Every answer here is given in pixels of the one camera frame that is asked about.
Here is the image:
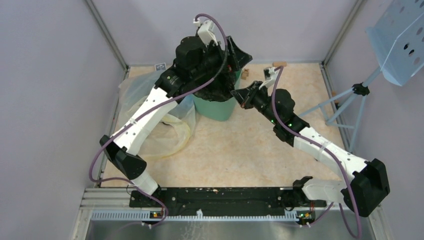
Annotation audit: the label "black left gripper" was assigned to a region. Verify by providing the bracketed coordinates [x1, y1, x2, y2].
[190, 35, 252, 80]

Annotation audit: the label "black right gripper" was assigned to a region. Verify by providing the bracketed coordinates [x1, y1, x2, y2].
[230, 81, 279, 126]

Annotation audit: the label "black trash bag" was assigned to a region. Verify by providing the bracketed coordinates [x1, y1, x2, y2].
[194, 69, 241, 102]

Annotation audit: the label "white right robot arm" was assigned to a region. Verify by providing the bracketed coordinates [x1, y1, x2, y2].
[231, 81, 390, 217]

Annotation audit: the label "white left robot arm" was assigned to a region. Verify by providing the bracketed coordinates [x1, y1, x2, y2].
[100, 36, 253, 207]

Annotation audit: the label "green plastic trash bin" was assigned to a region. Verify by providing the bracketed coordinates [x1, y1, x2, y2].
[192, 69, 242, 122]

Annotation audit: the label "small wooden toy pieces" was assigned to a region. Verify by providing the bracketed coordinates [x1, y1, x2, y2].
[240, 68, 250, 80]

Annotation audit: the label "blue white card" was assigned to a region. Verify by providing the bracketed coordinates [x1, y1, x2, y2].
[154, 62, 167, 71]

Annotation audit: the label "wooden block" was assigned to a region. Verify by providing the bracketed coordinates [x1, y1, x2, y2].
[272, 61, 287, 68]

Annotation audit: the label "clear yellow plastic bag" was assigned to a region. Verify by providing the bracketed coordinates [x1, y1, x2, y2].
[115, 70, 196, 161]

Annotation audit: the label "light blue tripod stand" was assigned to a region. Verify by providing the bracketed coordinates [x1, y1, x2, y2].
[300, 67, 382, 153]

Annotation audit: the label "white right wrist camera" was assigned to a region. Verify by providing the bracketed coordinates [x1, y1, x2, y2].
[259, 67, 281, 90]

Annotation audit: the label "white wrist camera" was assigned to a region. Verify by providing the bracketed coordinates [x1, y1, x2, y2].
[193, 19, 218, 46]
[259, 67, 281, 90]

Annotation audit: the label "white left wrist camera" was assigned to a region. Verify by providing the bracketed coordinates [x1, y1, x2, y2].
[193, 19, 218, 46]

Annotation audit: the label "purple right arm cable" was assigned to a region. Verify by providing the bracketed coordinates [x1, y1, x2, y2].
[270, 65, 364, 240]

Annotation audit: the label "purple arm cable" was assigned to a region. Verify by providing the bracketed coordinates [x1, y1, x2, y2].
[270, 65, 364, 240]
[88, 13, 230, 229]

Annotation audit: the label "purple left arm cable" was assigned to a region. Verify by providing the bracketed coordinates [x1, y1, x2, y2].
[88, 13, 230, 229]

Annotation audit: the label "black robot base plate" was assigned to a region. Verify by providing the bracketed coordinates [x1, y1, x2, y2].
[129, 187, 327, 218]

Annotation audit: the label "white toothed cable rail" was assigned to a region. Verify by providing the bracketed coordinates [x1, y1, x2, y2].
[91, 210, 299, 222]

